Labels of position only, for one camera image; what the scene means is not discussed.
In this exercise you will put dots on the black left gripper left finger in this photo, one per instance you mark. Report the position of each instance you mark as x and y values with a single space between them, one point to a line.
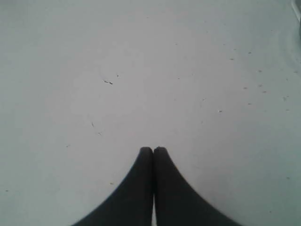
131 203

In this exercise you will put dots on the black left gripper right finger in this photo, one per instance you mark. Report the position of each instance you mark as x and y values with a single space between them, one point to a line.
176 202

